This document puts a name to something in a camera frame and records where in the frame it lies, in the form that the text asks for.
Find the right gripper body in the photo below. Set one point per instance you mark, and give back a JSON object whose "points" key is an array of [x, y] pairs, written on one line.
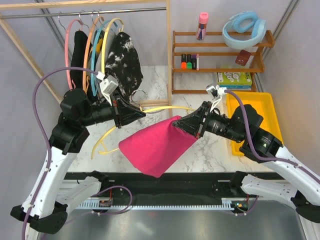
{"points": [[203, 125]]}

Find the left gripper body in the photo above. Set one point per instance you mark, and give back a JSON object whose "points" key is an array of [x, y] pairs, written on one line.
{"points": [[115, 108]]}

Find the pink trousers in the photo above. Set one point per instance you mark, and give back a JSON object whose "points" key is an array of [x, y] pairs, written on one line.
{"points": [[154, 149]]}

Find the yellow hanger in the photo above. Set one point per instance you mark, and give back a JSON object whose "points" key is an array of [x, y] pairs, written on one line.
{"points": [[105, 37], [100, 141]]}

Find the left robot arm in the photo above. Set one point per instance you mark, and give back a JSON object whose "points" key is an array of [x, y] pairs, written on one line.
{"points": [[45, 209]]}

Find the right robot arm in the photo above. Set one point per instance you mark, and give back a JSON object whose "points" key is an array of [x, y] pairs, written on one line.
{"points": [[302, 190]]}

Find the pink hanger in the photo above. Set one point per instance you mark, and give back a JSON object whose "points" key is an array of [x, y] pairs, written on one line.
{"points": [[70, 82]]}

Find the blue hanger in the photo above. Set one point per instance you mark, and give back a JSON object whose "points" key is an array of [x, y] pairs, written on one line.
{"points": [[94, 54]]}

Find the orange hanger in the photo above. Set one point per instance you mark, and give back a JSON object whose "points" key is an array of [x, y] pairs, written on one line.
{"points": [[85, 85]]}

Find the green book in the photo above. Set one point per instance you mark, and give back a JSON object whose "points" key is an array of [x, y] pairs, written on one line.
{"points": [[235, 80]]}

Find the black white patterned garment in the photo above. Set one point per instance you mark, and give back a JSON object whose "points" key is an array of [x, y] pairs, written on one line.
{"points": [[123, 64]]}

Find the wooden shelf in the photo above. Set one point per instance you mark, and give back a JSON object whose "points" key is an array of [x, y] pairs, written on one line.
{"points": [[214, 56]]}

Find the white pen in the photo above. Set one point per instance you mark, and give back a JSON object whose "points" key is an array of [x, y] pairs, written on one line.
{"points": [[197, 62]]}

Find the orange highlighter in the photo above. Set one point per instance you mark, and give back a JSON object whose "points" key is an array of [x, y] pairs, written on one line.
{"points": [[183, 61]]}

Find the yellow tray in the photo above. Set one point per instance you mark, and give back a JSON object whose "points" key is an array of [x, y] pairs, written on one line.
{"points": [[263, 103]]}

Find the brown box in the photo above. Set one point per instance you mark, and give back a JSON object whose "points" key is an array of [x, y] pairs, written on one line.
{"points": [[242, 57]]}

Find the blue neck pillow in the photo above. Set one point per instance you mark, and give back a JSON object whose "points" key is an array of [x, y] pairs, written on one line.
{"points": [[241, 23]]}

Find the pink water bottle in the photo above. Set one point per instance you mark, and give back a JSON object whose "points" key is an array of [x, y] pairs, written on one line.
{"points": [[202, 26]]}

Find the wooden clothes rack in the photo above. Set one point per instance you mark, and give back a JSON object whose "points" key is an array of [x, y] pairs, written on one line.
{"points": [[82, 3]]}

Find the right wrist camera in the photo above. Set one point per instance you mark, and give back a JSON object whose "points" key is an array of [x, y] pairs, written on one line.
{"points": [[216, 94]]}

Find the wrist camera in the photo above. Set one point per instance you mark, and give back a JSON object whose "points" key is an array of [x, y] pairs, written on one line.
{"points": [[216, 94], [107, 85]]}

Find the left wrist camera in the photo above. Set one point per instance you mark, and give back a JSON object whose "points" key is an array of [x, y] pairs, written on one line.
{"points": [[107, 85]]}

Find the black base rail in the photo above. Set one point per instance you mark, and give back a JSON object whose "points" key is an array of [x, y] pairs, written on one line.
{"points": [[171, 189]]}

